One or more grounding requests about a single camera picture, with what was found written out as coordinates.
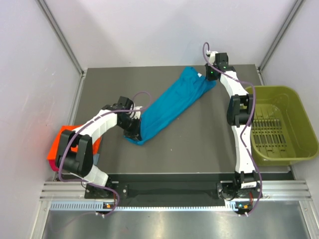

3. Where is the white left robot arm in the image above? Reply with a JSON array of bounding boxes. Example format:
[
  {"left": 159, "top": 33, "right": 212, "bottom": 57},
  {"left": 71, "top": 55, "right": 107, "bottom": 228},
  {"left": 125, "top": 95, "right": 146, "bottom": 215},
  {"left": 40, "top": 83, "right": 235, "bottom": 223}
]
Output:
[{"left": 55, "top": 97, "right": 143, "bottom": 198}]

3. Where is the blue t shirt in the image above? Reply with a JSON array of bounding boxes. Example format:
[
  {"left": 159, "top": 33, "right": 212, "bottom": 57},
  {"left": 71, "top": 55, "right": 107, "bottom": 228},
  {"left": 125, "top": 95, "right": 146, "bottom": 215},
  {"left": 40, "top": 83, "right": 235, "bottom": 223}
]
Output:
[{"left": 125, "top": 67, "right": 216, "bottom": 145}]

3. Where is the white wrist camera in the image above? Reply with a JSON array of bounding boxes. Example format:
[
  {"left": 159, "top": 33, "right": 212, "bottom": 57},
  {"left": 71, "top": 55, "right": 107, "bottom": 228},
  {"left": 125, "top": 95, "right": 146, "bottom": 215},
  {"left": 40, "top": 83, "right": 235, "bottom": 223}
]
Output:
[
  {"left": 129, "top": 106, "right": 143, "bottom": 120},
  {"left": 206, "top": 50, "right": 218, "bottom": 65}
]

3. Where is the olive green plastic basket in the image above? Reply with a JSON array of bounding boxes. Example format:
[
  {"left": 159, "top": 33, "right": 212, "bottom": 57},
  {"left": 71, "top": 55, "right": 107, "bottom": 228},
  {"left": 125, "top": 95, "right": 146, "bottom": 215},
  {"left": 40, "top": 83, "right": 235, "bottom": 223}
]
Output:
[{"left": 251, "top": 86, "right": 319, "bottom": 166}]

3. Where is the pink folded t shirt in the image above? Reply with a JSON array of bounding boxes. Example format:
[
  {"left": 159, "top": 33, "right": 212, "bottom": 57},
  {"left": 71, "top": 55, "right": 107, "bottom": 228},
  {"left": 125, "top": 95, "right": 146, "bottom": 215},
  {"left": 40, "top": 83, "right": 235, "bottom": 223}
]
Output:
[{"left": 48, "top": 160, "right": 59, "bottom": 172}]

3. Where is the grey slotted cable duct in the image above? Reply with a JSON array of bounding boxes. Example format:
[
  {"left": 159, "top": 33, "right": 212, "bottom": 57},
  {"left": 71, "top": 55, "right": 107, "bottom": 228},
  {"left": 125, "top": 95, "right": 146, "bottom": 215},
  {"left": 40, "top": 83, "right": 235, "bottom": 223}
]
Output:
[{"left": 50, "top": 201, "right": 249, "bottom": 212}]

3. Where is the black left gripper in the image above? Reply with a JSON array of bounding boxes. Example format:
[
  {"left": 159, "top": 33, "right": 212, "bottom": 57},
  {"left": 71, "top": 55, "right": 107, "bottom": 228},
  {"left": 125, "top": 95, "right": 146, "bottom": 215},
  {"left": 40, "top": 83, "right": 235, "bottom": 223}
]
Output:
[{"left": 118, "top": 117, "right": 142, "bottom": 143}]

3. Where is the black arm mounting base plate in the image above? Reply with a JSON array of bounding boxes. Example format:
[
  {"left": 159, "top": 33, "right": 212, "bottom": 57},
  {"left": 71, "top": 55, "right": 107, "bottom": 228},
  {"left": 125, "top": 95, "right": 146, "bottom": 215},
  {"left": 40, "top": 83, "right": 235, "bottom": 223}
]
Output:
[{"left": 81, "top": 173, "right": 259, "bottom": 207}]

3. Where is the orange folded t shirt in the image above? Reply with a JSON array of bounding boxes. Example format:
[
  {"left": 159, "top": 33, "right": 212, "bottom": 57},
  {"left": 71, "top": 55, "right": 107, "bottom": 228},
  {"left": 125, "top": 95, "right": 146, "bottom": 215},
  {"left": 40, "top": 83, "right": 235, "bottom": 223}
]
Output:
[{"left": 47, "top": 125, "right": 103, "bottom": 162}]

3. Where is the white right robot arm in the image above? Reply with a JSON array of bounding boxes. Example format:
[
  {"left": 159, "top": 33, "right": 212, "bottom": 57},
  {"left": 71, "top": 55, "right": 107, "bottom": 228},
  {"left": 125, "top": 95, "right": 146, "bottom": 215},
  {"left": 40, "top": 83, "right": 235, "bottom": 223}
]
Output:
[{"left": 203, "top": 50, "right": 262, "bottom": 198}]

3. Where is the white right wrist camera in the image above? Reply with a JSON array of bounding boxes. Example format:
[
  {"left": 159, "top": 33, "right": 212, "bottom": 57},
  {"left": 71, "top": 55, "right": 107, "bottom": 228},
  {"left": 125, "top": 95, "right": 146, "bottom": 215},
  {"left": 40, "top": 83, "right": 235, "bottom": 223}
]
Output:
[{"left": 206, "top": 50, "right": 218, "bottom": 65}]

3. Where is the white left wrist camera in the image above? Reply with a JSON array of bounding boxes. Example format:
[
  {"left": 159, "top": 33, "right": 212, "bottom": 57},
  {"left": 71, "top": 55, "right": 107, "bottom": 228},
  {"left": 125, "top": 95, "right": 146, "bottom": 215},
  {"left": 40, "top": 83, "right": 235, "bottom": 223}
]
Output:
[{"left": 129, "top": 106, "right": 143, "bottom": 120}]

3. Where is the aluminium frame rail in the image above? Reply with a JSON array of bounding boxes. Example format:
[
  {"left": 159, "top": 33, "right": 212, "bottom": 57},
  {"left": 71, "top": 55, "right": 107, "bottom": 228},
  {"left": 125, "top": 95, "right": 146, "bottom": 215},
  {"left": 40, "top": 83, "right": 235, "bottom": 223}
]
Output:
[{"left": 39, "top": 181, "right": 90, "bottom": 201}]

